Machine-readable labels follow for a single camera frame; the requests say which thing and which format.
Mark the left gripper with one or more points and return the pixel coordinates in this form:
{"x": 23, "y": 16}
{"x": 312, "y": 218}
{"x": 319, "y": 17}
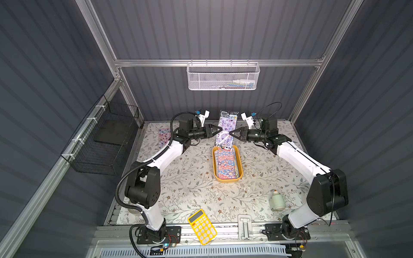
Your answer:
{"x": 206, "y": 131}

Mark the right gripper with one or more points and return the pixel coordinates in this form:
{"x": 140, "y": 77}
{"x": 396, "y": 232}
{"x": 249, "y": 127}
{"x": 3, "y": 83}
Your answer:
{"x": 244, "y": 134}

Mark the yellow storage tray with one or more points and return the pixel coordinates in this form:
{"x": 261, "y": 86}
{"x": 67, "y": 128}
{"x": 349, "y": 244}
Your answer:
{"x": 238, "y": 163}

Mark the purple sticker sheet black border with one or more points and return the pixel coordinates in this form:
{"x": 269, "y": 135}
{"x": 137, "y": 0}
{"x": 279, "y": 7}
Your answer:
{"x": 227, "y": 121}

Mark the pink cat sticker sheet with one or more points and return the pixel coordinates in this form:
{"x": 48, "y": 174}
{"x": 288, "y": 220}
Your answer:
{"x": 164, "y": 135}

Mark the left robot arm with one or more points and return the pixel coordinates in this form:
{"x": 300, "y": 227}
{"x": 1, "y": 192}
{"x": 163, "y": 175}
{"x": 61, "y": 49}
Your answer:
{"x": 140, "y": 188}

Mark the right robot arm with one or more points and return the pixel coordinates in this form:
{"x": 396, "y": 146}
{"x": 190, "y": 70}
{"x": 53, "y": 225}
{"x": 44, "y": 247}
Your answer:
{"x": 328, "y": 187}

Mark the colourful sticker sheet in tray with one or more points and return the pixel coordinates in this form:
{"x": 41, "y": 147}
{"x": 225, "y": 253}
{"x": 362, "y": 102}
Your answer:
{"x": 226, "y": 164}

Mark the items in white basket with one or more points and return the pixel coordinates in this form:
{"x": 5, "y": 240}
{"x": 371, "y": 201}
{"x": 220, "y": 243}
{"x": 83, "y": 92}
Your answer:
{"x": 235, "y": 84}

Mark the pale green bottle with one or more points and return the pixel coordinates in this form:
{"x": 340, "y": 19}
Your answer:
{"x": 277, "y": 202}

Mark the yellow calculator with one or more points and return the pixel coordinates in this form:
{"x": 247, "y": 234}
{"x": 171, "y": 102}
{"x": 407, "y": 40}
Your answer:
{"x": 202, "y": 227}

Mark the white tape roll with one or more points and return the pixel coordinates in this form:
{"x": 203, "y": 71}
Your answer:
{"x": 134, "y": 212}

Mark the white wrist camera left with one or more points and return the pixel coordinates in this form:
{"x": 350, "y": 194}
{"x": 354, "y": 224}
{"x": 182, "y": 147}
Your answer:
{"x": 201, "y": 116}

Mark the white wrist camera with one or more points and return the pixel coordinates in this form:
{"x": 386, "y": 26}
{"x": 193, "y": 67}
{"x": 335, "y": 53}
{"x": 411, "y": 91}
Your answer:
{"x": 250, "y": 119}
{"x": 201, "y": 116}

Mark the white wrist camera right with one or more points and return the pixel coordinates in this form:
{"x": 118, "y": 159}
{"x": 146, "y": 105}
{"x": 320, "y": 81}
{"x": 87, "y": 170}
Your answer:
{"x": 250, "y": 119}

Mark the white wire basket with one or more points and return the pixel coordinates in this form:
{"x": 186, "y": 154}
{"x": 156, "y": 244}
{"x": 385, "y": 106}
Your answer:
{"x": 202, "y": 75}

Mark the white metal bracket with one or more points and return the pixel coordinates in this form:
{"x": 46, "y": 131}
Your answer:
{"x": 244, "y": 227}

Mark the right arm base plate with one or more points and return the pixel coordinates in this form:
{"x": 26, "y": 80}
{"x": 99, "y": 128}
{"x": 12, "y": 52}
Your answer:
{"x": 281, "y": 231}

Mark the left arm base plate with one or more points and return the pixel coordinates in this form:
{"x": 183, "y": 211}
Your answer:
{"x": 166, "y": 235}

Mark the black wire basket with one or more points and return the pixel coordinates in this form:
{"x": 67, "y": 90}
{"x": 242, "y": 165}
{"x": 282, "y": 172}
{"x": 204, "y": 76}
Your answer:
{"x": 103, "y": 146}

